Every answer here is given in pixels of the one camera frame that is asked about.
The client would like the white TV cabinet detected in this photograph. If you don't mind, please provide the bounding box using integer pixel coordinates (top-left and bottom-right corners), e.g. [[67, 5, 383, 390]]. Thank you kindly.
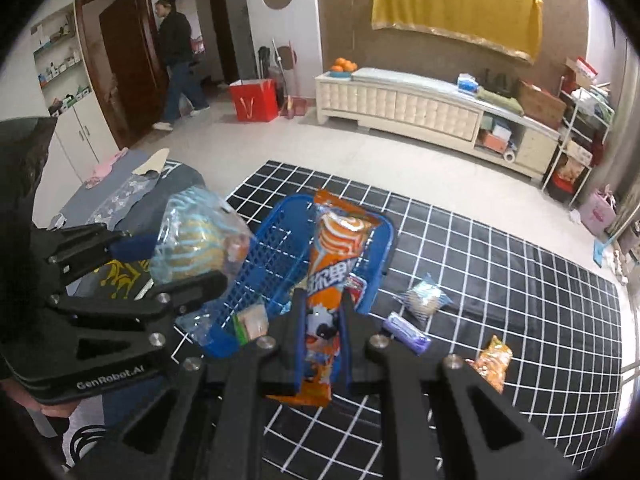
[[314, 66, 561, 181]]

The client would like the grey folded clothes pile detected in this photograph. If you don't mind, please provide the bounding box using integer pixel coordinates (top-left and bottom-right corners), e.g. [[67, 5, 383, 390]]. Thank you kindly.
[[47, 147, 206, 301]]

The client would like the red paper bag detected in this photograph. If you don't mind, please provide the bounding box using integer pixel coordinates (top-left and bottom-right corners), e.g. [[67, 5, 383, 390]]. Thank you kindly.
[[229, 78, 279, 122]]

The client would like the pink bag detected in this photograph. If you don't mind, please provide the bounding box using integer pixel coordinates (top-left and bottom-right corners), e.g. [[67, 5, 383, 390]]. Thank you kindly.
[[580, 186, 618, 236]]

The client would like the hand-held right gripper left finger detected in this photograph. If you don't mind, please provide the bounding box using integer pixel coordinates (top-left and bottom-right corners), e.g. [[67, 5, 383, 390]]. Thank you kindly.
[[65, 287, 308, 480]]

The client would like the cream cloth piece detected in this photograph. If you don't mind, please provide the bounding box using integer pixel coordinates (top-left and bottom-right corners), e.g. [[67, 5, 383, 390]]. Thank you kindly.
[[134, 148, 171, 177]]

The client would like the white rack shelf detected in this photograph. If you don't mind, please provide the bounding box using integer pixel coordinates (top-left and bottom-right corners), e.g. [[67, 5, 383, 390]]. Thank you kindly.
[[541, 57, 616, 208]]

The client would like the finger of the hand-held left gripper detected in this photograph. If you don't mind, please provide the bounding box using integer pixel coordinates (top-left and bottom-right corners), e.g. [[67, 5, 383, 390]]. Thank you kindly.
[[45, 270, 229, 369], [30, 222, 161, 281]]

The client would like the pink cloth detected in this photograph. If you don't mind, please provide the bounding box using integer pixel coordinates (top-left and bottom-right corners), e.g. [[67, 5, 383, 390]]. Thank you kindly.
[[85, 149, 128, 188]]

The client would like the wall shelf with bottles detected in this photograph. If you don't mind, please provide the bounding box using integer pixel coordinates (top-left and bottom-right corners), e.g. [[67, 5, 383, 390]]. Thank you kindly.
[[30, 2, 93, 116]]

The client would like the black router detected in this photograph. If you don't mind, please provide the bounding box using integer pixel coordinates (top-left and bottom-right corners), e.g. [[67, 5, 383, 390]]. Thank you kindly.
[[484, 67, 521, 93]]

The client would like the white foam pad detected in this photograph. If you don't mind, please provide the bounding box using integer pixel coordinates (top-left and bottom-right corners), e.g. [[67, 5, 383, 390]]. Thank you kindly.
[[351, 66, 476, 98]]

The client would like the yellow cloth cover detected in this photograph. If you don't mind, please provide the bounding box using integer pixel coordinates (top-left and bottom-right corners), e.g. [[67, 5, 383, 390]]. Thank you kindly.
[[370, 0, 544, 65]]

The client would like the clear blue bread packet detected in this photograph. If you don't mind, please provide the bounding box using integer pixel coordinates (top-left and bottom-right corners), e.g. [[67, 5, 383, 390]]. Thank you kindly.
[[150, 185, 252, 348], [392, 274, 456, 322]]

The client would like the cardboard box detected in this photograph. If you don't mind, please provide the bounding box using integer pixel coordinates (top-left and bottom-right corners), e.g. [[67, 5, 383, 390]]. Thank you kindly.
[[517, 80, 567, 130]]

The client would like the blue plastic basket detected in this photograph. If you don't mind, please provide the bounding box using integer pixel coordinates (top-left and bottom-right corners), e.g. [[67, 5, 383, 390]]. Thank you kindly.
[[202, 195, 398, 396]]

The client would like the white printed cloth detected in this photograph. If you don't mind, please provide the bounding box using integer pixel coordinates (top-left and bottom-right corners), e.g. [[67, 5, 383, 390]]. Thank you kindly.
[[60, 405, 108, 468]]

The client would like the green folded cloth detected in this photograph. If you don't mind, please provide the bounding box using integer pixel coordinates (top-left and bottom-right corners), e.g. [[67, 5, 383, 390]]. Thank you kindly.
[[475, 87, 523, 113]]

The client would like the dark wooden door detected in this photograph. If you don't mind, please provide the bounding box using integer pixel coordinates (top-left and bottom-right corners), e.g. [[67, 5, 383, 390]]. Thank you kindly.
[[75, 0, 171, 148]]

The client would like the red white box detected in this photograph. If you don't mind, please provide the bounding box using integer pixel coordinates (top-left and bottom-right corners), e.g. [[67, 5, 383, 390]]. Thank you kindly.
[[566, 57, 596, 88]]

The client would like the person's left hand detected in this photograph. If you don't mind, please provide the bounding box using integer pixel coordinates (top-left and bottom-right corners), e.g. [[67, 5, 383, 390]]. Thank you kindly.
[[22, 392, 76, 421]]

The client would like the cartoon print snack packet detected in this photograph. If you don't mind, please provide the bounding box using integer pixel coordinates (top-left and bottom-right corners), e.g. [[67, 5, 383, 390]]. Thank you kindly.
[[345, 272, 370, 308]]

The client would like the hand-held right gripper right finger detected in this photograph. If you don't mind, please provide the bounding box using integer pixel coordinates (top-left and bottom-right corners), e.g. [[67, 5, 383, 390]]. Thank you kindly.
[[339, 305, 581, 480]]

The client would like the orange white swirl packet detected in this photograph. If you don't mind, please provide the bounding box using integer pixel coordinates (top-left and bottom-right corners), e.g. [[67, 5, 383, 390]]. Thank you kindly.
[[265, 189, 373, 407]]

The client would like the large cracker packet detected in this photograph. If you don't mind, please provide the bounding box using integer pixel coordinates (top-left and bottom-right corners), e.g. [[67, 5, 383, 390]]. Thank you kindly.
[[234, 304, 271, 343]]

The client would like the dark wooden door frame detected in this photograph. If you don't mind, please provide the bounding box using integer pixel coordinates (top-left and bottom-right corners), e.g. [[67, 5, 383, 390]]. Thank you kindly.
[[165, 0, 241, 86]]

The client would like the orange snack packet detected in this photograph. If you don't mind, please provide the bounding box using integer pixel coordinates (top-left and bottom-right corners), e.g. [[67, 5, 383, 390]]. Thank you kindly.
[[467, 335, 514, 393]]

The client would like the white cupboard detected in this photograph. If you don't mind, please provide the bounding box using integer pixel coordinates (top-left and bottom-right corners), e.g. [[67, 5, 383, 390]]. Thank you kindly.
[[47, 95, 118, 186]]

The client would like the light purple candy stick pack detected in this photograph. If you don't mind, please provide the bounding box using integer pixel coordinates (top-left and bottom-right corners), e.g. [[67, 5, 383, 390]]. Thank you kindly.
[[382, 311, 433, 356]]

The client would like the broom with dustpan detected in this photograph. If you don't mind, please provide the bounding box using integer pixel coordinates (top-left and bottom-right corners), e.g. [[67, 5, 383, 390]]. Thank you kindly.
[[271, 37, 308, 118]]

